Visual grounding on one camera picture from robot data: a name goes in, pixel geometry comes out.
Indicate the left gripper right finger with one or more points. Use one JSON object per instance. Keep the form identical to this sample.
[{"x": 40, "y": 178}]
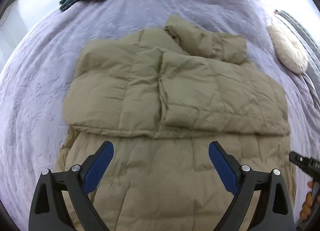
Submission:
[{"x": 273, "y": 210}]

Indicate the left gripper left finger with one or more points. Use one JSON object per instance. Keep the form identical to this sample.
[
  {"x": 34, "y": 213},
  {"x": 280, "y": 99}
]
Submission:
[{"x": 48, "y": 209}]

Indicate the khaki puffer jacket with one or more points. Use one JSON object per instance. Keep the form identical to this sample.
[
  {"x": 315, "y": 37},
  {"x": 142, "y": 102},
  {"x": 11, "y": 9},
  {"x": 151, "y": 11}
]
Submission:
[{"x": 161, "y": 96}]

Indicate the person right hand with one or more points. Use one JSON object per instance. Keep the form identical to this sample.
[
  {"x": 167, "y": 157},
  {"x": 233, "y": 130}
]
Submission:
[{"x": 306, "y": 207}]

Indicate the purple quilted bedspread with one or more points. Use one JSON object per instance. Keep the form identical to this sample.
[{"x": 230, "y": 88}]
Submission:
[{"x": 38, "y": 75}]

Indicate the round cream pleated cushion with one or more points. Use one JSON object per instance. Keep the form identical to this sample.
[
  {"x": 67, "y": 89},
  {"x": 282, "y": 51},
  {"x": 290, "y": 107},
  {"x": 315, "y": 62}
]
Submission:
[{"x": 289, "y": 49}]

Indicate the grey quilted headboard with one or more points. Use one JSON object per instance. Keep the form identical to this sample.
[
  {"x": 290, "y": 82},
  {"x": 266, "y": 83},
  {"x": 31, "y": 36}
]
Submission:
[{"x": 308, "y": 43}]

